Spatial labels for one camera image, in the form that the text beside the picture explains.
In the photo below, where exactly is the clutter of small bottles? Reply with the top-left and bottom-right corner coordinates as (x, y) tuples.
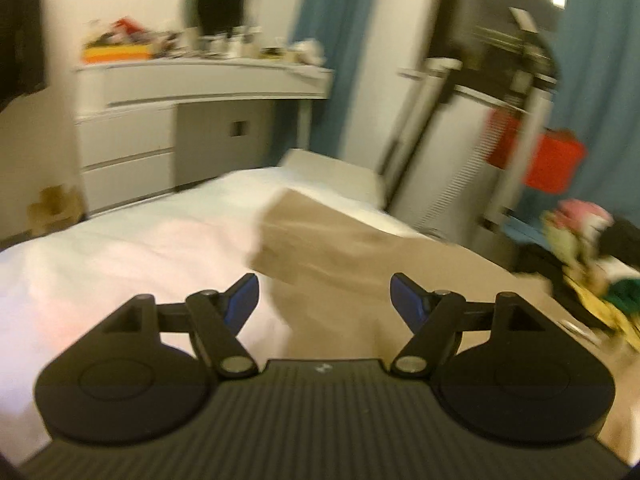
(150, 25), (326, 67)

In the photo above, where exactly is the yellow box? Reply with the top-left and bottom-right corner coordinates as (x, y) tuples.
(82, 42), (153, 65)

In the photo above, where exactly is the beige blanket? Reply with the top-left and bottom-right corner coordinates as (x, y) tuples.
(248, 187), (640, 466)

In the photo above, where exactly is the red bag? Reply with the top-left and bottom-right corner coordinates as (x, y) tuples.
(487, 110), (587, 193)

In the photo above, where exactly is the blue curtain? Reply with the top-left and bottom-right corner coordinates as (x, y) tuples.
(287, 0), (387, 161)
(552, 0), (640, 231)

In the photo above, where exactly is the white dressing table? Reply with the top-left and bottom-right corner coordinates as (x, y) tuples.
(73, 55), (335, 217)

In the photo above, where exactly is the small tan stuffed toy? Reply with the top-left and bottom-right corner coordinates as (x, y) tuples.
(27, 186), (86, 233)

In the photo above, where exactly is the white bed sheet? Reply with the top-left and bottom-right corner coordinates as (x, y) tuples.
(0, 148), (441, 466)

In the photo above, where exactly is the white clothes drying rack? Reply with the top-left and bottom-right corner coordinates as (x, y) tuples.
(380, 7), (558, 251)

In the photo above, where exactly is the pile of colourful clothes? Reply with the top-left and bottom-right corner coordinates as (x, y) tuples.
(505, 199), (640, 351)

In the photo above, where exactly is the white tower appliance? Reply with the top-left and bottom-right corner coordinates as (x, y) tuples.
(385, 57), (501, 241)

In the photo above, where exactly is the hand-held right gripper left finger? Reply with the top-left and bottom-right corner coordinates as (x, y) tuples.
(101, 273), (260, 379)

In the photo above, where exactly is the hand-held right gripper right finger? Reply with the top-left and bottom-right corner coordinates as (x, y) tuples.
(389, 273), (548, 377)

